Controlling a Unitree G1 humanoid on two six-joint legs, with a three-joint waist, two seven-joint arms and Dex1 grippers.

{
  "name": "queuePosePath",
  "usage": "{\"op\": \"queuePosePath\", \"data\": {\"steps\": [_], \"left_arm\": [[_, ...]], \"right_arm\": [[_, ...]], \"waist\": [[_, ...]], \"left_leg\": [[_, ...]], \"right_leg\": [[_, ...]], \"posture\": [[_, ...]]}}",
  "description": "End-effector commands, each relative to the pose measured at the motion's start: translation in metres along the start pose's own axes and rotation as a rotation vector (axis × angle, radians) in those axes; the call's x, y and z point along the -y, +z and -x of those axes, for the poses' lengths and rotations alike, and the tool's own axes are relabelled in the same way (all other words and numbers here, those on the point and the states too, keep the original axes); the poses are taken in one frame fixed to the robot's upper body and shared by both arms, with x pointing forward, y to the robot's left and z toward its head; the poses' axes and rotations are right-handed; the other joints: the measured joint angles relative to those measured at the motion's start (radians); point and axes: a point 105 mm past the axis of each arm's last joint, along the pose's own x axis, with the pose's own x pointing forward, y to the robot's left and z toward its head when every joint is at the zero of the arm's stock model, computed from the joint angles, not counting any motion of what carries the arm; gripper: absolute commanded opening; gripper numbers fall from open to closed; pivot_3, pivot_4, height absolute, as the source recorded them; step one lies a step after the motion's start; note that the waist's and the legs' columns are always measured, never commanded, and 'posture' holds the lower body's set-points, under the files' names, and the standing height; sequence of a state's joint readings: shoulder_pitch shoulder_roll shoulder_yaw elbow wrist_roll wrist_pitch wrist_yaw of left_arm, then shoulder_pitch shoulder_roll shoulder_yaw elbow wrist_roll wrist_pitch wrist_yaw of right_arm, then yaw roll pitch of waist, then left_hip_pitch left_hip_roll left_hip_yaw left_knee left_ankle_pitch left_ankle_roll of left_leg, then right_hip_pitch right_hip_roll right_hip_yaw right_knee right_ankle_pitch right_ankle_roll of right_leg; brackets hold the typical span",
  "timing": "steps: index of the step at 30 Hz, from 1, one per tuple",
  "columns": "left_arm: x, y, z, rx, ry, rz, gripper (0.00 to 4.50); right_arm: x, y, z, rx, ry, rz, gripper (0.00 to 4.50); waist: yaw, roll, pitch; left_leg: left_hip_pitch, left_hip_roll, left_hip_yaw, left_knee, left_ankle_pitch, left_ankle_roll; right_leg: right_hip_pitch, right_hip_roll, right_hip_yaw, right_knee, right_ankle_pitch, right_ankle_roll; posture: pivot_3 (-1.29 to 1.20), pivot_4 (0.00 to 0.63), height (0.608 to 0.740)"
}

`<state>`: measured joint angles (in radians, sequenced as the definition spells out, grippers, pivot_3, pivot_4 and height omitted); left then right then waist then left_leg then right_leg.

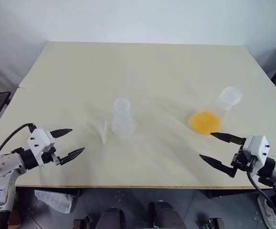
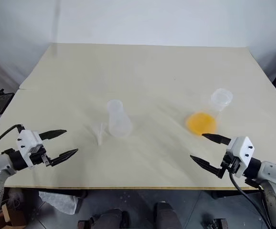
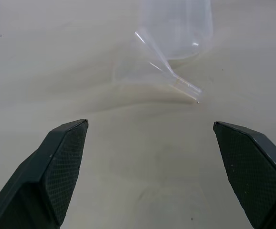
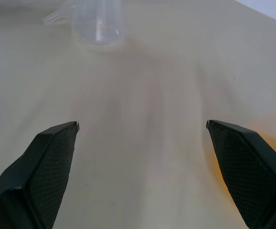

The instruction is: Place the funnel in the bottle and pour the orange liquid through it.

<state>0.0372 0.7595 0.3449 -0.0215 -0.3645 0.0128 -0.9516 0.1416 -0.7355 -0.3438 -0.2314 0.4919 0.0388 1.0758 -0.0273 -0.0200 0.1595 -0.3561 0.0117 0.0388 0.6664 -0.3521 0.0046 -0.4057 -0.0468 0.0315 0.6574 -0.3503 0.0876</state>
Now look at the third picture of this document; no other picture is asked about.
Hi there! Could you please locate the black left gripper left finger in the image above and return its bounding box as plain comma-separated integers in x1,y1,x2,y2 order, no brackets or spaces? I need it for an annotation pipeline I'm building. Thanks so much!
0,118,89,229

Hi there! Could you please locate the large translucent conical flask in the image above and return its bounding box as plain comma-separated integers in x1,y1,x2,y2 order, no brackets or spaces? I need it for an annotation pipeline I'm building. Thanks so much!
138,0,212,61

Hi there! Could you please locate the small clear conical flask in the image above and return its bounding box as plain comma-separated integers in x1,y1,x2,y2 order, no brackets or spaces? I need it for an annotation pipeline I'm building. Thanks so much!
113,31,203,104

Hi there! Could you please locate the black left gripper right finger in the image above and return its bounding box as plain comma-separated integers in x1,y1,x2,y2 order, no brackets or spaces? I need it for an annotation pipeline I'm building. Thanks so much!
213,120,276,229

